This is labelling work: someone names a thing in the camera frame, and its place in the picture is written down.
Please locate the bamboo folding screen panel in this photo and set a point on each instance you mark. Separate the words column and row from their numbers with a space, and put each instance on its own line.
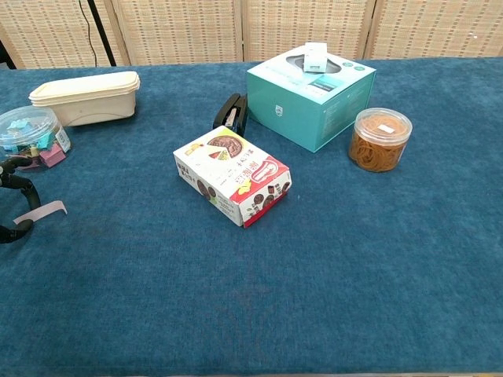
column 275, row 23
column 39, row 31
column 432, row 27
column 177, row 31

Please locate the teal product box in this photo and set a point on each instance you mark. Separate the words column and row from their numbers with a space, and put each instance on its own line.
column 291, row 106

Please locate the clear jar of binder clips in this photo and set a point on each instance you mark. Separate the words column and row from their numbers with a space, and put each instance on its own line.
column 31, row 133

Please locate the clear jar of rubber bands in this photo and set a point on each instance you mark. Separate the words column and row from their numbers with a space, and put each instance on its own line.
column 377, row 149

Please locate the blue fabric table cloth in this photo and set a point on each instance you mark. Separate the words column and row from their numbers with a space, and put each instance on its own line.
column 118, row 275

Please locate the beige plastic lidded container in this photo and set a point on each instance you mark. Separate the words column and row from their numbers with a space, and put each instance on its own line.
column 94, row 104

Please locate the white red snack box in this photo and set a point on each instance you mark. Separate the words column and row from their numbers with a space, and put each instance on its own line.
column 236, row 173

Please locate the black tripod stand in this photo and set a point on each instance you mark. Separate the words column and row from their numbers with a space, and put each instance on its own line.
column 100, row 31

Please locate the black stapler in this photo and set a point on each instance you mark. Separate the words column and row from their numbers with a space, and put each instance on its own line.
column 239, row 118

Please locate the small white carton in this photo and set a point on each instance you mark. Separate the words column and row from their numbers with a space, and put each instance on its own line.
column 314, row 57

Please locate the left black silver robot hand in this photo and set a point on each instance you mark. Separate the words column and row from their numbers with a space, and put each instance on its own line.
column 15, row 182

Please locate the pink paper strip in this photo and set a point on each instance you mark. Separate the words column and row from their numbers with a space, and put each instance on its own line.
column 49, row 209

